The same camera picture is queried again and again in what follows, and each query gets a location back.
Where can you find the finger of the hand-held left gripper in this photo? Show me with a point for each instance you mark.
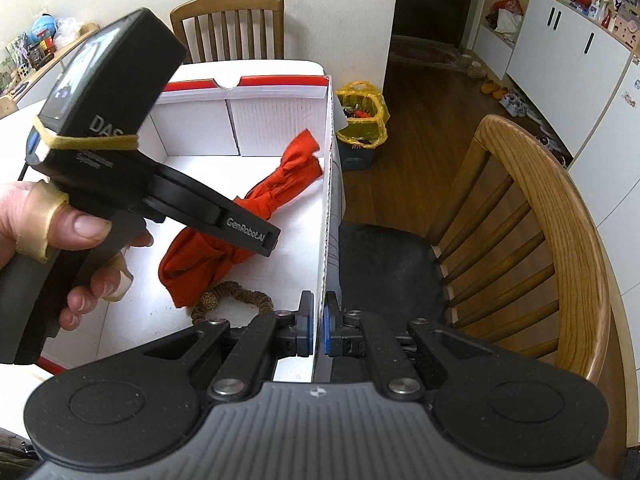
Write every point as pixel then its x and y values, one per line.
pixel 250 232

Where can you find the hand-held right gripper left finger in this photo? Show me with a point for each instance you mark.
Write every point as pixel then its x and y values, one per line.
pixel 306 327

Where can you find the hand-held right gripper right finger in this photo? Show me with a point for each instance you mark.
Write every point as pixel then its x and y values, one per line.
pixel 327 332

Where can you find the white cardboard box red rim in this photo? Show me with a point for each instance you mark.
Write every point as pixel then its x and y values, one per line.
pixel 290 260

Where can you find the red cloth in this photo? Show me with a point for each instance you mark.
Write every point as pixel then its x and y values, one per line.
pixel 200 265

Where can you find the brown beaded scrunchie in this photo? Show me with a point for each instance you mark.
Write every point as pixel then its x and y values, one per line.
pixel 252 296

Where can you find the person's left hand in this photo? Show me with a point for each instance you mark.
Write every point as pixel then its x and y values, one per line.
pixel 75 225

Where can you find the white sideboard wooden top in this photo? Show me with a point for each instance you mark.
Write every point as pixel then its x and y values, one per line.
pixel 55 75

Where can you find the clear plastic bag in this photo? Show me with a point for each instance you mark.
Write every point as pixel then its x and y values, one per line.
pixel 66 31

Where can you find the blue globe toy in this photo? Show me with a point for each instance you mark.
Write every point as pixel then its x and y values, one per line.
pixel 44 26

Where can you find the black seat cushion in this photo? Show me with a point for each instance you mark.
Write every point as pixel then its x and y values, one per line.
pixel 390 260

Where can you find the small wooden rack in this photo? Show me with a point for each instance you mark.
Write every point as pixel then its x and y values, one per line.
pixel 7 104

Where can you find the grey trash bin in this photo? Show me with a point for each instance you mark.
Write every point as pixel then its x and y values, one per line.
pixel 357 157

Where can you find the wooden chair straight back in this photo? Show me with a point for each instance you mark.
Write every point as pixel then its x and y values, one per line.
pixel 225 7

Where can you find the yellow plastic bag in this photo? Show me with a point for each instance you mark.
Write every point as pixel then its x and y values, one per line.
pixel 372 125

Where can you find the patterned doormat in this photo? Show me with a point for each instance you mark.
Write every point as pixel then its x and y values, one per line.
pixel 425 52

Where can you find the wooden chair curved back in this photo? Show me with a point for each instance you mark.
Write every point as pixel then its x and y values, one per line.
pixel 550 200

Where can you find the yellow slipper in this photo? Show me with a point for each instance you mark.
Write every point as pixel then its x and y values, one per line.
pixel 500 94
pixel 488 86

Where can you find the beige round container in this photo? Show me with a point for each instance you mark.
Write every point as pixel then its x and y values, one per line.
pixel 477 69

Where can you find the white patterned sneaker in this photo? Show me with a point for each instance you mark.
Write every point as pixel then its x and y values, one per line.
pixel 520 107
pixel 507 101

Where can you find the white low bench cabinet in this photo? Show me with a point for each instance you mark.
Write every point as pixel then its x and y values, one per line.
pixel 492 55

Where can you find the white tall cabinet with sticker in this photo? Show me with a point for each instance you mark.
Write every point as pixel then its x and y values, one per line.
pixel 610 200

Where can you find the white bag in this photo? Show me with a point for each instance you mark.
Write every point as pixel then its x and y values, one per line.
pixel 509 25

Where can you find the red bag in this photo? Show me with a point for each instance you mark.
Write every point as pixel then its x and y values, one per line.
pixel 507 6

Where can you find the white bottle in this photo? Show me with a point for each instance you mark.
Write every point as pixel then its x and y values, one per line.
pixel 598 11

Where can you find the beige wooden board with holes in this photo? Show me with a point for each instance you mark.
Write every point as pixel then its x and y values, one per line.
pixel 627 30

